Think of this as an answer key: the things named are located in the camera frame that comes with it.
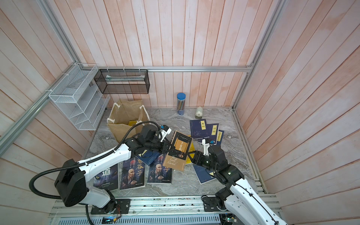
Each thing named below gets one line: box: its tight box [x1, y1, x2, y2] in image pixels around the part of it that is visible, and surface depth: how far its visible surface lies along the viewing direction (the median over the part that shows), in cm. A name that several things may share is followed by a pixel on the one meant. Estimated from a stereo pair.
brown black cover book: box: [162, 130, 194, 172], surface depth 80 cm
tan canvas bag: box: [106, 98, 151, 143], surface depth 95 cm
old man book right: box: [147, 154, 173, 184], surface depth 85 cm
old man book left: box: [120, 157, 146, 190], surface depth 85 cm
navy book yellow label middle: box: [206, 123, 220, 145], surface depth 103 cm
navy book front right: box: [192, 164, 217, 185], surface depth 85 cm
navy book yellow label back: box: [189, 119, 210, 139], surface depth 108 cm
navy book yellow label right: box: [216, 129, 225, 146], surface depth 103 cm
